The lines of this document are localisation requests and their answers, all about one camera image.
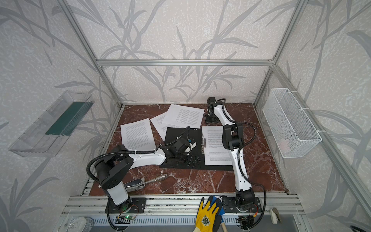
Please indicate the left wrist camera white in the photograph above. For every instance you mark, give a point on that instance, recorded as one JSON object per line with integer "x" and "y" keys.
{"x": 192, "y": 143}

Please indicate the blue folder black inside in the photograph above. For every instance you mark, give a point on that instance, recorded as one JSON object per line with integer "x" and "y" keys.
{"x": 172, "y": 134}

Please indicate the yellow blue work glove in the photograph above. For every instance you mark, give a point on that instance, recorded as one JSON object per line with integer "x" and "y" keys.
{"x": 208, "y": 217}

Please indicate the clear plastic tray green base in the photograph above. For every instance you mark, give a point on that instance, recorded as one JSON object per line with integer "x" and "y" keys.
{"x": 48, "y": 134}

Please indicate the green circuit board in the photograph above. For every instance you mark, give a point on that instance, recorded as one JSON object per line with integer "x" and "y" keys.
{"x": 125, "y": 219}

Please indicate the paper sheet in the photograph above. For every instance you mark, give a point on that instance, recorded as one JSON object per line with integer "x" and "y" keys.
{"x": 184, "y": 116}
{"x": 160, "y": 126}
{"x": 138, "y": 135}
{"x": 214, "y": 152}

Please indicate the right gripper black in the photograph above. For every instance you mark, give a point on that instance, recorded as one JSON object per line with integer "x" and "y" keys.
{"x": 211, "y": 115}

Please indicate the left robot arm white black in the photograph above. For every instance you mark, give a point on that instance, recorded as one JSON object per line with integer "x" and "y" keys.
{"x": 110, "y": 168}

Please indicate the paper sheet back top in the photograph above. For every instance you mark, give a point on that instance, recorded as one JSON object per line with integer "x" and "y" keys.
{"x": 184, "y": 116}

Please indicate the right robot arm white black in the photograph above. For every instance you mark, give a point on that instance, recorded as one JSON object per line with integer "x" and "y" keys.
{"x": 233, "y": 142}

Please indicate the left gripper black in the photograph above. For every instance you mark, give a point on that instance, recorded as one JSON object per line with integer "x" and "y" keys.
{"x": 187, "y": 153}

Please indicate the small beige device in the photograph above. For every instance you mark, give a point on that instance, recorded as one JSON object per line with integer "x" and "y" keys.
{"x": 275, "y": 216}

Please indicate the white wire mesh basket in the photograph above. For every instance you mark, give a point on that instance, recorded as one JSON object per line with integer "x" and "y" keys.
{"x": 293, "y": 131}

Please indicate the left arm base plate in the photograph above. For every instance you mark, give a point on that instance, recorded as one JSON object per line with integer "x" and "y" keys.
{"x": 131, "y": 205}

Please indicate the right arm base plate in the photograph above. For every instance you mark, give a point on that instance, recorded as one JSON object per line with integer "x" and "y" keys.
{"x": 230, "y": 206}

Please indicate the aluminium frame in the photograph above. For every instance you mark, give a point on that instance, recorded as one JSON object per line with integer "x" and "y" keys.
{"x": 351, "y": 179}

